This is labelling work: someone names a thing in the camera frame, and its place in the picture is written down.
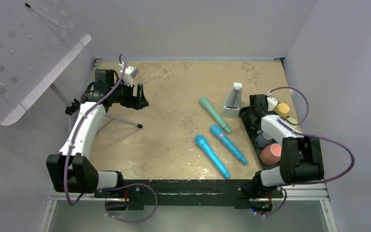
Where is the aluminium frame rail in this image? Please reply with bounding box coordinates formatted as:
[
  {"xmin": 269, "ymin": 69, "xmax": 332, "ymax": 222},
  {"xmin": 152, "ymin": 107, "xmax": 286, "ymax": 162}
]
[{"xmin": 39, "ymin": 180, "xmax": 338, "ymax": 232}]

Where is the yellow cup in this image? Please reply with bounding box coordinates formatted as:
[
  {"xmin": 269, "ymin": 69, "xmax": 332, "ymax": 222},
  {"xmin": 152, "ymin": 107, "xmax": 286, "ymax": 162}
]
[{"xmin": 273, "ymin": 103, "xmax": 290, "ymax": 118}]

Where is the dark blue-grey mug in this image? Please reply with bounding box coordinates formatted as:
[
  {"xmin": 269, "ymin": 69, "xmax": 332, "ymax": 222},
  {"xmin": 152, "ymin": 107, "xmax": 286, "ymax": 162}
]
[{"xmin": 254, "ymin": 130, "xmax": 273, "ymax": 149}]

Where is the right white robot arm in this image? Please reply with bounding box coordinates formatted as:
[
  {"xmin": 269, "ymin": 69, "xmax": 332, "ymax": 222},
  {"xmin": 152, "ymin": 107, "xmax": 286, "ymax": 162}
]
[{"xmin": 241, "ymin": 94, "xmax": 324, "ymax": 197}]

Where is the green cup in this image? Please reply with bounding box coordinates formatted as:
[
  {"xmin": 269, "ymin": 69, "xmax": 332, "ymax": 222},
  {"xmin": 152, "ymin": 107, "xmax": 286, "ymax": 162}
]
[{"xmin": 286, "ymin": 117, "xmax": 298, "ymax": 129}]

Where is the white music stand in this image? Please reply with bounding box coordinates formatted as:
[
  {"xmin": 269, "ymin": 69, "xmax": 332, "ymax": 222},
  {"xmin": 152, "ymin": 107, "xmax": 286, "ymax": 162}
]
[{"xmin": 0, "ymin": 2, "xmax": 143, "ymax": 129}]

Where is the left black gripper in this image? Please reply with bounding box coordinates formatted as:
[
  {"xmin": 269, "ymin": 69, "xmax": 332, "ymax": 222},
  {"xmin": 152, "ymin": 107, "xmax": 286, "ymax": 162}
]
[{"xmin": 109, "ymin": 79, "xmax": 148, "ymax": 110}]

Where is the blue toy microphone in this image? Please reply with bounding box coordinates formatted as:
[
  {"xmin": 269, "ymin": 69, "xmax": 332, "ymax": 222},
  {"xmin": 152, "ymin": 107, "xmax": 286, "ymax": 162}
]
[{"xmin": 195, "ymin": 134, "xmax": 230, "ymax": 179}]

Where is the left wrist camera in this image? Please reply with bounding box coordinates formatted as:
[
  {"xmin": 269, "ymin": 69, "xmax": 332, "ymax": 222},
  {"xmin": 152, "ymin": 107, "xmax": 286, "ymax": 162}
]
[{"xmin": 119, "ymin": 66, "xmax": 139, "ymax": 87}]

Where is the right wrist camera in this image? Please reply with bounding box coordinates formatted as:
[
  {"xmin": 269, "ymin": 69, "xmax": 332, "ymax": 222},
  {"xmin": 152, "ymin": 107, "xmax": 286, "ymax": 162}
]
[{"xmin": 267, "ymin": 96, "xmax": 279, "ymax": 111}]

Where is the black tray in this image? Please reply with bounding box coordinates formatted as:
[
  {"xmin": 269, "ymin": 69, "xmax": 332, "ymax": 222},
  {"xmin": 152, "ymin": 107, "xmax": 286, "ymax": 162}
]
[{"xmin": 239, "ymin": 106, "xmax": 279, "ymax": 170}]

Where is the pink mug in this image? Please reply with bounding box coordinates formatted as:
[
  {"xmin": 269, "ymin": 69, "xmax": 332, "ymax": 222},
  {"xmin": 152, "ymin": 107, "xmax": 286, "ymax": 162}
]
[{"xmin": 260, "ymin": 143, "xmax": 282, "ymax": 166}]

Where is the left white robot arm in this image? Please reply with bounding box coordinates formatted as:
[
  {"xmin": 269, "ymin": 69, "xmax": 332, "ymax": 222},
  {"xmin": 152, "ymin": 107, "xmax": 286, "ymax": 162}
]
[{"xmin": 46, "ymin": 66, "xmax": 149, "ymax": 198}]

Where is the green toy microphone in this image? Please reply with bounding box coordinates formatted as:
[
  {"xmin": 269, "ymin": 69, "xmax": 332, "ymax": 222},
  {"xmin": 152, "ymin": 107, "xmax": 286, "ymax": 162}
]
[{"xmin": 199, "ymin": 96, "xmax": 231, "ymax": 134}]

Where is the blue microphone pink band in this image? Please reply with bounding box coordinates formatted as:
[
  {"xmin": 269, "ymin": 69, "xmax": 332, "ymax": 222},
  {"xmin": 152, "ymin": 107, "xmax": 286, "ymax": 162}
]
[{"xmin": 210, "ymin": 124, "xmax": 248, "ymax": 164}]

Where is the black base bar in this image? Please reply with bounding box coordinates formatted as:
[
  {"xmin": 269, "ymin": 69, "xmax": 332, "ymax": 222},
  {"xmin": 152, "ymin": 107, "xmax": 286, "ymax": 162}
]
[{"xmin": 94, "ymin": 179, "xmax": 283, "ymax": 210}]

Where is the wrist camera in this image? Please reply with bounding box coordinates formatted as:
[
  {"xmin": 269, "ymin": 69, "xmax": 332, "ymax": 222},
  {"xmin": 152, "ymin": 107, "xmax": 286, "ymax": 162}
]
[
  {"xmin": 119, "ymin": 66, "xmax": 139, "ymax": 87},
  {"xmin": 267, "ymin": 96, "xmax": 279, "ymax": 111}
]

